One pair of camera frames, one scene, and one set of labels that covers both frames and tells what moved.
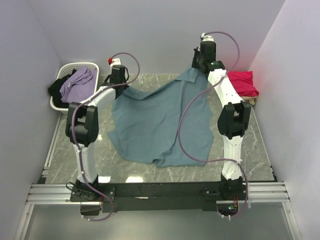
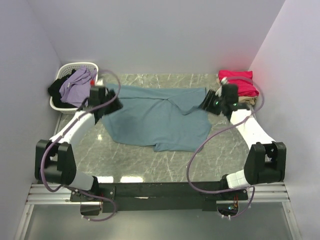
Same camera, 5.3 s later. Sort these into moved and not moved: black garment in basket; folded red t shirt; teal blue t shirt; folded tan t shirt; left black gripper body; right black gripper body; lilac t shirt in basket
Moved: teal blue t shirt; right black gripper body; left black gripper body
Not moved: folded red t shirt; black garment in basket; folded tan t shirt; lilac t shirt in basket
